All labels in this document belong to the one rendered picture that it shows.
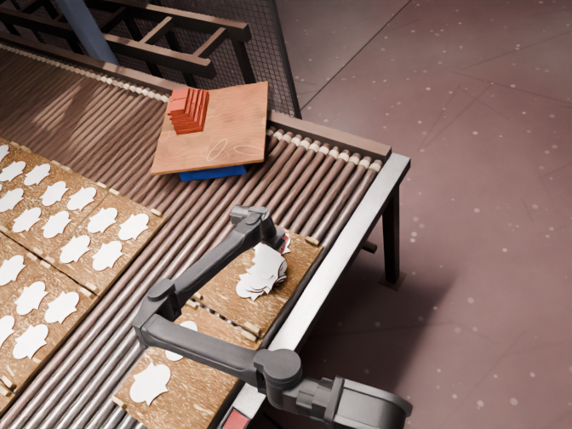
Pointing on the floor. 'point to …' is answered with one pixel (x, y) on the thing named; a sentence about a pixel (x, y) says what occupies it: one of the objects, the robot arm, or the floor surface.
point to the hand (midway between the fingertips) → (273, 246)
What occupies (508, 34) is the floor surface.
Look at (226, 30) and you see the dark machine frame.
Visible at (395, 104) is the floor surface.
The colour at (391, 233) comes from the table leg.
